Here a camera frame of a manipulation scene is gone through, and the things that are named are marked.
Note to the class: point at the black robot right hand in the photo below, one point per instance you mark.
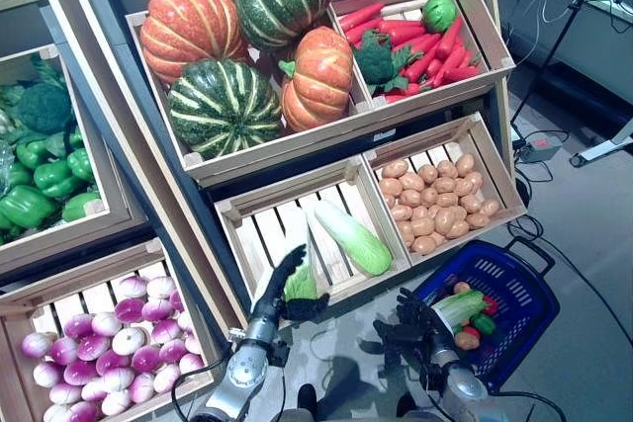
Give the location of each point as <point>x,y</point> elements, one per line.
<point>413,330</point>

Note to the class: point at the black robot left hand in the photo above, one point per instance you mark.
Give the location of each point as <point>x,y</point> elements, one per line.
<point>269,293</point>

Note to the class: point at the small napa cabbage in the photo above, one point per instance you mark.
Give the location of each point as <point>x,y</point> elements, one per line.
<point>299,283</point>

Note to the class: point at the blue plastic shopping basket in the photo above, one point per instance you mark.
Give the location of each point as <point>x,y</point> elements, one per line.
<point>524,308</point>

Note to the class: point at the napa cabbage with pale stalk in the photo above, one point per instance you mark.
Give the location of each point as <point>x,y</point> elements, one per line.
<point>460,306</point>

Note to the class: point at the brown potato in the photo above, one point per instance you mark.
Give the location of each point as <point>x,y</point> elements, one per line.
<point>401,213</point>
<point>489,207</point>
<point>409,197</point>
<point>466,340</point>
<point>457,229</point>
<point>477,220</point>
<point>447,199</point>
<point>445,184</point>
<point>445,218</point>
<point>462,287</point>
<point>463,186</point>
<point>470,203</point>
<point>390,187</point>
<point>423,227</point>
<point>476,181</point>
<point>465,164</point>
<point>405,231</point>
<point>427,174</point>
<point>439,239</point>
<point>428,194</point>
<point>411,181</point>
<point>446,169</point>
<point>394,168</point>
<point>424,245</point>
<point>420,212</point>

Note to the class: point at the wooden cabbage crate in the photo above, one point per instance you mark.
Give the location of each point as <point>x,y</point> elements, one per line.
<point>264,239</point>

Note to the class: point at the small green bell pepper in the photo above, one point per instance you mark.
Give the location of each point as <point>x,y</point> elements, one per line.
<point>483,324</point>

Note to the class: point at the red bell pepper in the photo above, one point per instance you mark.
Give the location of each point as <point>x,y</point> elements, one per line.
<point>489,304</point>

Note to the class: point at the purple white turnip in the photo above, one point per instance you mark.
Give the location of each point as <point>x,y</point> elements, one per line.
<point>105,323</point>
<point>80,372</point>
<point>115,402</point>
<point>157,309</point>
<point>160,286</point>
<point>142,387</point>
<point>94,390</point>
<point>173,350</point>
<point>128,310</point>
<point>128,340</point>
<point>81,412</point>
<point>63,350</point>
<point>131,287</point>
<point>77,325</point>
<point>35,344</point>
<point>185,320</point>
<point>117,379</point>
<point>47,373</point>
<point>165,330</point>
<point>167,376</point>
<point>113,362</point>
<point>146,358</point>
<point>193,344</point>
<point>55,413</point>
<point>93,347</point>
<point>64,393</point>
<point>191,362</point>
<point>177,300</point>

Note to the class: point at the large napa cabbage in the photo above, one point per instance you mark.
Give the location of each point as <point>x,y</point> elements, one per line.
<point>353,239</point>

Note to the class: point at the wooden pumpkin crate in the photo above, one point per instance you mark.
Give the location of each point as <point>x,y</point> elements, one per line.
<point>297,145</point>

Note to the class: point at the wooden potato crate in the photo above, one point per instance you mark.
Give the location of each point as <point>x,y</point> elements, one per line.
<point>499,170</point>

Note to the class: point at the wooden pepper crate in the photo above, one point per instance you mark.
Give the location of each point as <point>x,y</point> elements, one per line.
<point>101,204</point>

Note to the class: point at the flat green striped pumpkin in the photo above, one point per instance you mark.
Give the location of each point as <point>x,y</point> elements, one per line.
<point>222,108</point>

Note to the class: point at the white price label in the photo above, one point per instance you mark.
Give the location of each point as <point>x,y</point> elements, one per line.
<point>384,135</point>

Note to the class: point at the orange pumpkin with green stem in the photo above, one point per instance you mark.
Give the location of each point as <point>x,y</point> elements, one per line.
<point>316,81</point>

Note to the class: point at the grey power box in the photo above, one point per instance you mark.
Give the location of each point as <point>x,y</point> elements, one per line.
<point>541,149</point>

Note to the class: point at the red carrot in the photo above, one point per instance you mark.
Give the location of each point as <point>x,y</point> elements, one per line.
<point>361,31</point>
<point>452,63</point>
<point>420,42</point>
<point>423,62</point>
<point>462,74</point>
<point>403,92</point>
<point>403,29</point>
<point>449,39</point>
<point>361,16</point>

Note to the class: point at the wooden turnip crate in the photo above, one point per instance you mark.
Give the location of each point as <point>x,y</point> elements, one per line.
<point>15,338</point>

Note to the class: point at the small dark green broccoli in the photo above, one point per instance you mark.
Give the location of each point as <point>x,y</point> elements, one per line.
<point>373,56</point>

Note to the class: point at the white desk leg with caster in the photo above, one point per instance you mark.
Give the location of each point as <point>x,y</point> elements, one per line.
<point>610,143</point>

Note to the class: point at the large orange pumpkin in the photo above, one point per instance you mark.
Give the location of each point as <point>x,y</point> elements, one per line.
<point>190,29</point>

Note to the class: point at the large dark green broccoli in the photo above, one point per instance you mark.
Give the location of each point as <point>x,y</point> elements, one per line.
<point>43,108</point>

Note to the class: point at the pile of red carrots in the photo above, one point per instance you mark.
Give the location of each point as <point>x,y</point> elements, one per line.
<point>487,31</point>

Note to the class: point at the green leafy vegetable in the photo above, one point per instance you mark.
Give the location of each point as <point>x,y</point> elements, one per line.
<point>47,71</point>

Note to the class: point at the round green cabbage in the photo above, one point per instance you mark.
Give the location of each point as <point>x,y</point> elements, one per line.
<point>439,12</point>

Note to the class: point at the black tripod pole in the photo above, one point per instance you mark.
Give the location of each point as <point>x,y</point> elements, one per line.
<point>559,34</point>

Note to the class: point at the white desk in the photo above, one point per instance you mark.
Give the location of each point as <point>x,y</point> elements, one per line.
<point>593,36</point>

